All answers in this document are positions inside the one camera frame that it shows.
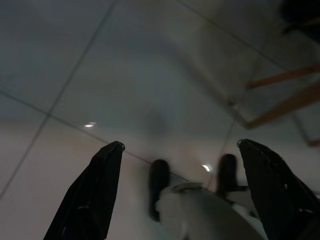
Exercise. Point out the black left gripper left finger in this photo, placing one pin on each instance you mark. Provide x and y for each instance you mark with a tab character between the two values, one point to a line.
90	200

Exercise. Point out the black robot foot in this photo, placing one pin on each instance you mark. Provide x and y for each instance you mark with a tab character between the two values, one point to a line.
227	172
159	180

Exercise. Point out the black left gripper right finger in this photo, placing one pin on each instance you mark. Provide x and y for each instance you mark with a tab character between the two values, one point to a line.
280	200

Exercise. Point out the wooden furniture leg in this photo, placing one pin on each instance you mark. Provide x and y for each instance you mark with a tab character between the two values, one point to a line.
287	107
282	76

